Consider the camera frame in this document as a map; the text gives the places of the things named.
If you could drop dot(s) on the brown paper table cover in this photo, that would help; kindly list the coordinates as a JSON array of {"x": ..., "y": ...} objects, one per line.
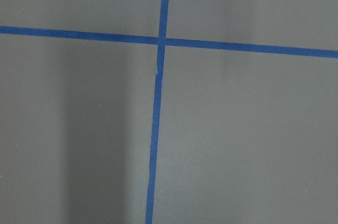
[{"x": 168, "y": 111}]

